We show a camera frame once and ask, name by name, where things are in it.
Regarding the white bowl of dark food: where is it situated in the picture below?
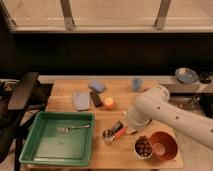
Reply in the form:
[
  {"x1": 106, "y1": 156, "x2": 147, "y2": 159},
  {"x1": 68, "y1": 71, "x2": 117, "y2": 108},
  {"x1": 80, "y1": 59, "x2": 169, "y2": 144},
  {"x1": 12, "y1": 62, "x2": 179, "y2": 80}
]
[{"x1": 134, "y1": 136, "x2": 153, "y2": 160}]

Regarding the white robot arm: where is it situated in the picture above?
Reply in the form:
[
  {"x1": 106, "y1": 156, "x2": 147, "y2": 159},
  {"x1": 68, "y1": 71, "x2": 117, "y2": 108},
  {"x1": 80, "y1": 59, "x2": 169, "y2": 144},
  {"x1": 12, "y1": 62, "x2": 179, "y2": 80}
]
[{"x1": 125, "y1": 85, "x2": 213, "y2": 150}]

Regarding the blue-grey bowl on ledge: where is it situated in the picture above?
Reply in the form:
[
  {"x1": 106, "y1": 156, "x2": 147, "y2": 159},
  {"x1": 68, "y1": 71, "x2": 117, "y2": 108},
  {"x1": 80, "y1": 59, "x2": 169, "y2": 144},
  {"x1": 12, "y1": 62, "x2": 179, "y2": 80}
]
[{"x1": 175, "y1": 67, "x2": 199, "y2": 84}]

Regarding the red bowl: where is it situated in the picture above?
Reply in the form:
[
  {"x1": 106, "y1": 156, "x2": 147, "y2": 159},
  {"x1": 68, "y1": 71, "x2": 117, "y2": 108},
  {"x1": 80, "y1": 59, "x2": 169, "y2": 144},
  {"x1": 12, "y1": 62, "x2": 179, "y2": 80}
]
[{"x1": 150, "y1": 131, "x2": 178, "y2": 161}]

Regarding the blue sponge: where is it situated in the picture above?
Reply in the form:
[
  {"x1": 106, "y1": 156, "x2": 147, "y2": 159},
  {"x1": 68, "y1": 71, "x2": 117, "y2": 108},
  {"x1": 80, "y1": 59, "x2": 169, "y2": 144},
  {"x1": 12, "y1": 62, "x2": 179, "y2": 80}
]
[{"x1": 88, "y1": 80, "x2": 105, "y2": 93}]

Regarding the black rectangular block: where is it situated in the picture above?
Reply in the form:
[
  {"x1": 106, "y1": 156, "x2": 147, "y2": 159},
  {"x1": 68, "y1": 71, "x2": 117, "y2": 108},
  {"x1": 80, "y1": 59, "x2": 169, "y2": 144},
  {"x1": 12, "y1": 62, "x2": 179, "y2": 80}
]
[{"x1": 90, "y1": 91, "x2": 103, "y2": 107}]

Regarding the orange fruit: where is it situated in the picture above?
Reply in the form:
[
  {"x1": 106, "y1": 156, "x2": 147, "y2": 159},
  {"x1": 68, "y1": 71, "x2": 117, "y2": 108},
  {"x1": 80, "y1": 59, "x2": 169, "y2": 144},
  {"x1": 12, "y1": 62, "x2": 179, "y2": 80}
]
[{"x1": 104, "y1": 97, "x2": 115, "y2": 110}]

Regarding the grey-blue flat plate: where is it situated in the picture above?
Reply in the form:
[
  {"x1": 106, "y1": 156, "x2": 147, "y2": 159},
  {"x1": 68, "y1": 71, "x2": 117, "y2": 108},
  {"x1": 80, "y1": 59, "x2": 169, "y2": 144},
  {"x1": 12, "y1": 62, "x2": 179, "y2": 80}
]
[{"x1": 73, "y1": 91, "x2": 90, "y2": 111}]

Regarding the blue cup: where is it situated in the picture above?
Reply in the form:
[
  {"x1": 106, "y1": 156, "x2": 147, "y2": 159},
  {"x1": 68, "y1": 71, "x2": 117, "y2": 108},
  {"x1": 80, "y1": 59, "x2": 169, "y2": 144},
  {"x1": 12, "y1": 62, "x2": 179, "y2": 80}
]
[{"x1": 132, "y1": 78, "x2": 143, "y2": 92}]

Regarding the silver measuring cup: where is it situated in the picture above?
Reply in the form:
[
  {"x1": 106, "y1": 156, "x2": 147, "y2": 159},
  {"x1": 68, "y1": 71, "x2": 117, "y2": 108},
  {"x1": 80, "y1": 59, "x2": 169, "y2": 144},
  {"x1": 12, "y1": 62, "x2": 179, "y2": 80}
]
[{"x1": 102, "y1": 121, "x2": 123, "y2": 144}]

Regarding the silver metal fork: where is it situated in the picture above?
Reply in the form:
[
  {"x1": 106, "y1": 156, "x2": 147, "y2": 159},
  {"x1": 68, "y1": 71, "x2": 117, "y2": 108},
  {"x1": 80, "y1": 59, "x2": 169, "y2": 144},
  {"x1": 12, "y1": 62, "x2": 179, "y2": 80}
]
[{"x1": 58, "y1": 125, "x2": 90, "y2": 133}]

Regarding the green plastic tray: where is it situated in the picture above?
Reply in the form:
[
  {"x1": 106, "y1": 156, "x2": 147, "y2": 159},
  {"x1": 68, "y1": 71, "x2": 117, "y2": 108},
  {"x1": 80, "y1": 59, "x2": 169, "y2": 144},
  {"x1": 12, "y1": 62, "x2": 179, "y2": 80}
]
[{"x1": 19, "y1": 111, "x2": 95, "y2": 167}]

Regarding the black office chair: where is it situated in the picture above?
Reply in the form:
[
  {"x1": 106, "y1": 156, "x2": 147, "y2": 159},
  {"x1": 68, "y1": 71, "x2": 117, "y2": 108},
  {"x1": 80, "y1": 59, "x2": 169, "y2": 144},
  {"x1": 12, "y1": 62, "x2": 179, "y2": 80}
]
[{"x1": 0, "y1": 72, "x2": 48, "y2": 171}]

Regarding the black object on ledge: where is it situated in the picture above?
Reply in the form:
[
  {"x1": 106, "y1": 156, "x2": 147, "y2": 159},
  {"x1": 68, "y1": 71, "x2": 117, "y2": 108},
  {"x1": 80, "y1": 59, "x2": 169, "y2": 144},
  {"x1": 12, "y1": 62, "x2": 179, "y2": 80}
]
[{"x1": 199, "y1": 72, "x2": 211, "y2": 84}]

